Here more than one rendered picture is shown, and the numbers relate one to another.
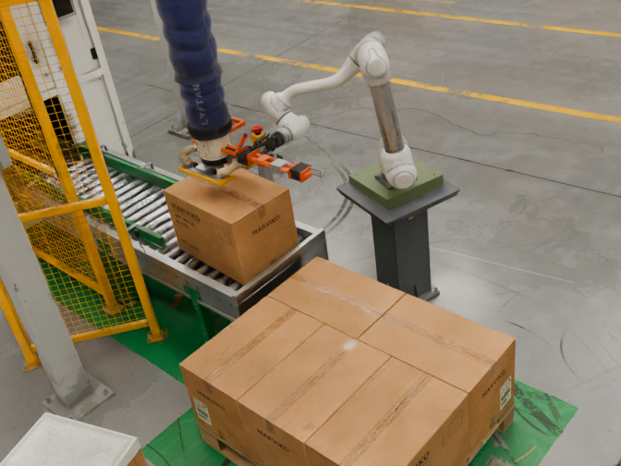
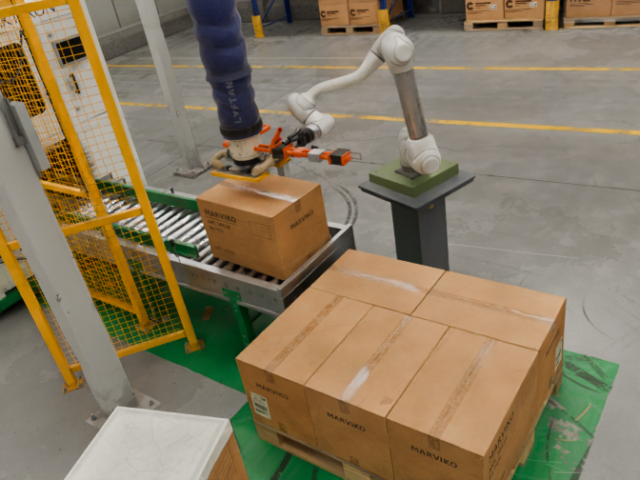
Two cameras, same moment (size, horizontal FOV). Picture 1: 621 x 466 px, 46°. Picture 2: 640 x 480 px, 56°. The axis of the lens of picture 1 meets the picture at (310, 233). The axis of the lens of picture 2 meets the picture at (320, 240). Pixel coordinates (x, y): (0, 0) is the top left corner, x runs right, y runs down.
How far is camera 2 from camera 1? 79 cm
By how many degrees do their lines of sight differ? 6
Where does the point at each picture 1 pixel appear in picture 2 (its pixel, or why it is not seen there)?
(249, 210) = (287, 204)
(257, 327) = (307, 316)
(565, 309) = (577, 281)
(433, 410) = (509, 370)
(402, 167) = (429, 152)
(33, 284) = (76, 293)
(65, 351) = (110, 364)
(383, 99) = (409, 86)
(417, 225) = (436, 213)
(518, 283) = (528, 264)
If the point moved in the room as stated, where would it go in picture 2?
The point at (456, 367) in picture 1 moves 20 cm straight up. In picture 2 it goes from (518, 329) to (518, 292)
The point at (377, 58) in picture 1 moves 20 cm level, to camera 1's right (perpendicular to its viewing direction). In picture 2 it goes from (404, 43) to (444, 34)
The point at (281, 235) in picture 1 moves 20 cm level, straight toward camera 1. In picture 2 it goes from (315, 230) to (324, 247)
